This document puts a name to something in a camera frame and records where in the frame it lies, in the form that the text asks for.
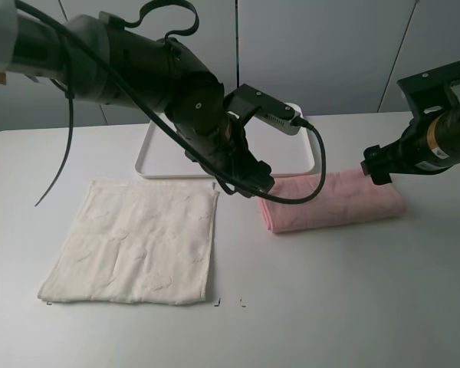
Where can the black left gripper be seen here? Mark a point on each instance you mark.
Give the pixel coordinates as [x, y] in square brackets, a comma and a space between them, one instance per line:
[231, 163]

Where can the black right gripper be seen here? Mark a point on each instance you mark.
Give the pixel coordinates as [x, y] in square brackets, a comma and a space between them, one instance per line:
[380, 162]

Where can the pink towel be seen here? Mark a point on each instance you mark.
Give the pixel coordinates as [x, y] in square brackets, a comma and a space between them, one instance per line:
[347, 197]

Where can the white towel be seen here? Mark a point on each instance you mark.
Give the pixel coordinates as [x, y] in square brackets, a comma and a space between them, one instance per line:
[137, 242]

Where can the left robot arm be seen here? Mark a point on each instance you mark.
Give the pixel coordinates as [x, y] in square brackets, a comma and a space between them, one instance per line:
[101, 60]

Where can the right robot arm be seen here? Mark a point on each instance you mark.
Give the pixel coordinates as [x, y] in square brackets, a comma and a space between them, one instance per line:
[427, 147]

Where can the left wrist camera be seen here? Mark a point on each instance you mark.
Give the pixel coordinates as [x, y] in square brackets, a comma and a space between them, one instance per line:
[247, 102]

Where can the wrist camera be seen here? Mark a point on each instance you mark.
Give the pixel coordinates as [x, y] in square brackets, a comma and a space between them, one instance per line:
[247, 102]
[435, 89]

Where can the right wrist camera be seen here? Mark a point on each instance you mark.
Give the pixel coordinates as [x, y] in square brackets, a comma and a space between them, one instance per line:
[435, 89]

